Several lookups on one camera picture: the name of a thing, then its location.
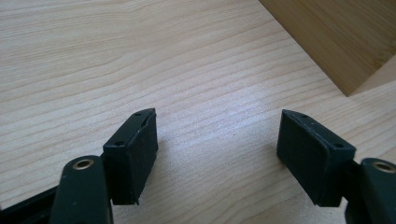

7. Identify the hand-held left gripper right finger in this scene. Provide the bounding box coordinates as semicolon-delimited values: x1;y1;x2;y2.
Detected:
276;108;357;208

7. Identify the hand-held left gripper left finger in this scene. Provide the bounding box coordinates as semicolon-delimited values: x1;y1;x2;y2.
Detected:
102;107;159;206

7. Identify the wooden tea box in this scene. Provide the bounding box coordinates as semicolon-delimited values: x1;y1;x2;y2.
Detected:
259;0;396;97

